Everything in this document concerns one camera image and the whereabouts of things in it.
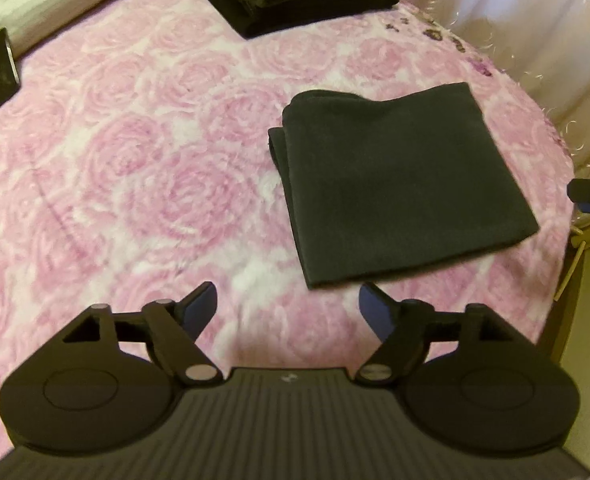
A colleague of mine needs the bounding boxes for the black fleece pants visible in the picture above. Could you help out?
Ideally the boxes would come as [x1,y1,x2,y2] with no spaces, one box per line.
[268,82,539,288]

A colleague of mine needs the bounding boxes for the pink rose blanket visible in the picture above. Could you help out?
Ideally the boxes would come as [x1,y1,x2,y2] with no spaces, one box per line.
[0,0,572,457]

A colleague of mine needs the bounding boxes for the pink curtain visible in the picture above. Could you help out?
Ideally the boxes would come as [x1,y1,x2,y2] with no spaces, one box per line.
[407,0,590,177]

